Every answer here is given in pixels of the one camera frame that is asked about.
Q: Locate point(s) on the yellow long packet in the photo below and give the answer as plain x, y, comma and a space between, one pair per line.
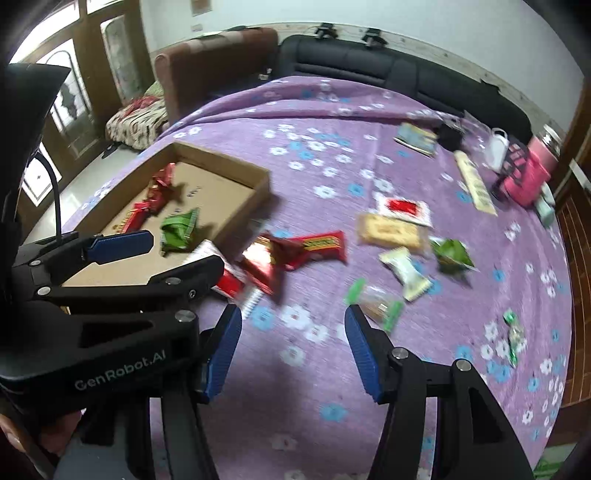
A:
475, 184

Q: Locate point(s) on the black leather sofa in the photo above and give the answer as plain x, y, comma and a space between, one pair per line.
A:
351, 62

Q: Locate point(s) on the brown sofa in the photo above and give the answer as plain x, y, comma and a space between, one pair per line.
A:
207, 69

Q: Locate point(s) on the black phone stand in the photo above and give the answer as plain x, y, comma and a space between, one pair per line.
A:
515, 161

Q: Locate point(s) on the floral patterned blanket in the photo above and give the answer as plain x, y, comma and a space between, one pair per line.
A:
134, 120

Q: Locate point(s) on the light green cloth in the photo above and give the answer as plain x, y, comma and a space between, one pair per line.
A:
545, 207

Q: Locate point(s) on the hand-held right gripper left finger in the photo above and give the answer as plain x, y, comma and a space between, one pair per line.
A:
224, 355

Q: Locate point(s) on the red and white snack packet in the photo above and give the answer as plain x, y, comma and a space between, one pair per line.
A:
404, 207
233, 284

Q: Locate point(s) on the red snack bar packet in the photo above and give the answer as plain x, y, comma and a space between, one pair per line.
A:
318, 244
130, 221

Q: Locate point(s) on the clear green-ended wafer packet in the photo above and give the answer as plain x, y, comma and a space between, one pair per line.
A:
376, 305

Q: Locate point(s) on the small booklet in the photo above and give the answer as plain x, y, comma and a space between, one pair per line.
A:
415, 138

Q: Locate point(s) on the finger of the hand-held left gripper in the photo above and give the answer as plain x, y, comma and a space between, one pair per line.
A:
184, 277
120, 244

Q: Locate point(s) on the wall picture frame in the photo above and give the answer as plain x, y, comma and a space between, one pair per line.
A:
201, 5

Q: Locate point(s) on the beige biscuit packet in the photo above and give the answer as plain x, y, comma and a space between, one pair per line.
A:
390, 230

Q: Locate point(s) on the person's left hand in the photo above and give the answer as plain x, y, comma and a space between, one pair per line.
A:
27, 436

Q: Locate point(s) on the purple floral tablecloth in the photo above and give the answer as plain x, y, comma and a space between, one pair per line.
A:
323, 152

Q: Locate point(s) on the clear green candy packet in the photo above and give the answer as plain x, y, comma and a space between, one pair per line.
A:
513, 337

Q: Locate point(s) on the black power adapter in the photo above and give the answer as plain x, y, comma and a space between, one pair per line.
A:
450, 136

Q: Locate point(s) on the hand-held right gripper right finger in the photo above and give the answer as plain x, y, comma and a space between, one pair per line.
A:
364, 355

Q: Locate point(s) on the dark green snack packet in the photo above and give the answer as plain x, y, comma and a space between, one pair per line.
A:
179, 230

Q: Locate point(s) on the small adapter plug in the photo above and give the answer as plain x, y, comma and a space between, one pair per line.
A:
265, 74

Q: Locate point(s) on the clear round container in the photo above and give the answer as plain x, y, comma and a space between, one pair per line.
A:
495, 150

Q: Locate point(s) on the black wall clamp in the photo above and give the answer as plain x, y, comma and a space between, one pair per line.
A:
373, 37
325, 31

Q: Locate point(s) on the cardboard box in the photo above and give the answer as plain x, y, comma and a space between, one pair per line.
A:
217, 184

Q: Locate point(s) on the wooden glass door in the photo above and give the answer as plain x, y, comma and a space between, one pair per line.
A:
92, 69

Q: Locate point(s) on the shiny red snack packet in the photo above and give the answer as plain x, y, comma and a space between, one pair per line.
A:
258, 265

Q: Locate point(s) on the pink knit-sleeved bottle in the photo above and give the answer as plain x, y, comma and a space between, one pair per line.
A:
531, 177

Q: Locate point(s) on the pale green-white snack packet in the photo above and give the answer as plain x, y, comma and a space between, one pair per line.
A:
408, 272

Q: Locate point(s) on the green yellow-label snack packet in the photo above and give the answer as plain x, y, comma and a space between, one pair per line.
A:
450, 254

